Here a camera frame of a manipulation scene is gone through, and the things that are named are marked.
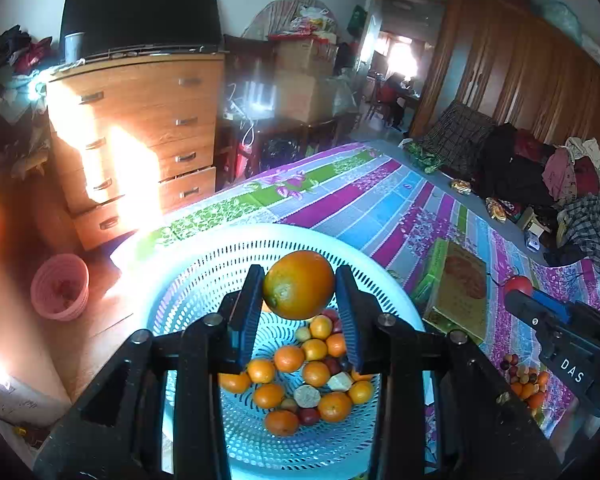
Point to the heap of oranges and plums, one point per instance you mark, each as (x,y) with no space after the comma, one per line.
(315,375)

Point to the white cardboard box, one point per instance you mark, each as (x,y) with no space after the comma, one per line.
(20,402)

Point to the brown plaid jacket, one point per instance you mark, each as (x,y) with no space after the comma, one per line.
(460,132)

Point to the pile of oranges and plums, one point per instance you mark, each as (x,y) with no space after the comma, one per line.
(527,390)

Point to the pink red garments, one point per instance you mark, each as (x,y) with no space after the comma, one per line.
(560,175)

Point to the green snack packet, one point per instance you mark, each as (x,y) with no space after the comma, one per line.
(425,157)

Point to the stacked cardboard boxes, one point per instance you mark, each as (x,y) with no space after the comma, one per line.
(300,95)

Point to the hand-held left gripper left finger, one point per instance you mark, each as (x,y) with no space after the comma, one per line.
(250,320)

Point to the floral striped bed sheet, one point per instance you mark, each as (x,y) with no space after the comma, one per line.
(355,195)

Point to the grey plaid shirt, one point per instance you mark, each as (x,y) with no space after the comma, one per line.
(590,230)

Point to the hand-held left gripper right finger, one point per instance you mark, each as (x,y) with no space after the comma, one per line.
(352,325)

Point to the pink plastic basket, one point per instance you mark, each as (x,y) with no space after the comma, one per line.
(55,285)

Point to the yellow snack packet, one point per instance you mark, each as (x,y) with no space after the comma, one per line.
(462,186)

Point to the green hanging bag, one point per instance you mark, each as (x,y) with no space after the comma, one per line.
(356,17)

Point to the white router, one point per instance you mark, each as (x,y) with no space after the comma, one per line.
(257,97)

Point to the room door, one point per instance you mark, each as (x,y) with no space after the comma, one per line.
(372,20)

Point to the wooden dresser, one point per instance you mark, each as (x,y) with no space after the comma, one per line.
(140,110)

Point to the grey cup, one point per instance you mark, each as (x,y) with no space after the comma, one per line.
(74,46)

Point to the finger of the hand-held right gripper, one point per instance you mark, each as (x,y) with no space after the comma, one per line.
(555,305)
(530,317)

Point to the mixed clothes pile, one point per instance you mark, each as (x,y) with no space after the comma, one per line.
(10,55)

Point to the black television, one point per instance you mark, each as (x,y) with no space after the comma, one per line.
(137,12)

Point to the large bright orange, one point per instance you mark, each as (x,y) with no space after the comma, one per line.
(300,285)

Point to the round folding table top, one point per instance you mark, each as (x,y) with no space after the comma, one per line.
(280,10)

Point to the patterned bag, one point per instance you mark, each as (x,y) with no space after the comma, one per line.
(345,95)

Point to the plain cardboard box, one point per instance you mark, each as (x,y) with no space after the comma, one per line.
(300,55)

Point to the flat cardboard gift box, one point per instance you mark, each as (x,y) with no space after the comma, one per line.
(460,285)

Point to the dark wooden desk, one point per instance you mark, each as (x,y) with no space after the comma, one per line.
(280,132)

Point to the orange snack packet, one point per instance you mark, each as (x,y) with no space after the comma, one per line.
(497,209)

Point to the light blue plastic basket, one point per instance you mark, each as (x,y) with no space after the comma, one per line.
(195,280)

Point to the clear plastic bag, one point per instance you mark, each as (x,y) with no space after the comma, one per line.
(560,17)

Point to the small blue white box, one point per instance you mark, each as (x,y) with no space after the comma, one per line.
(534,245)

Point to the wooden wardrobe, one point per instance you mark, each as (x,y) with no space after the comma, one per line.
(505,60)

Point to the red tomato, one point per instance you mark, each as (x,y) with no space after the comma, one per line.
(519,285)

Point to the colourful packages heap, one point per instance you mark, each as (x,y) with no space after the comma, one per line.
(310,22)

